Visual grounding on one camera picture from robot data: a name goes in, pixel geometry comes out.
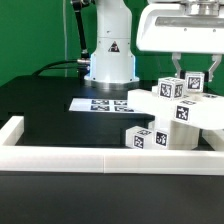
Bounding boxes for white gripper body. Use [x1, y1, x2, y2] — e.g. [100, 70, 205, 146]
[136, 0, 224, 54]

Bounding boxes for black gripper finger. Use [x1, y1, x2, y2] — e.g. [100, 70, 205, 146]
[172, 53, 186, 79]
[205, 54, 222, 82]

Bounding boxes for white chair back piece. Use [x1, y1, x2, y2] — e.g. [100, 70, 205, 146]
[127, 89, 224, 130]

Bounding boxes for white chair seat piece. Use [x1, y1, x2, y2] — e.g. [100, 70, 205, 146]
[154, 117, 200, 150]

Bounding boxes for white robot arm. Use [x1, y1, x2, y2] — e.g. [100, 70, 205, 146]
[84, 0, 224, 89]

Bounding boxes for white marker sheet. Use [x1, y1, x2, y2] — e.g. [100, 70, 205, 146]
[69, 98, 134, 113]

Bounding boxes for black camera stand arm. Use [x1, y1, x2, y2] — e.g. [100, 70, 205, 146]
[71, 0, 89, 80]

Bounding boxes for black cable bundle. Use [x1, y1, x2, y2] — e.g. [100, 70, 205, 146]
[31, 59, 91, 77]

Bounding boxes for white U-shaped fence frame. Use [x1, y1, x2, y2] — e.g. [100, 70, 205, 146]
[0, 116, 224, 176]

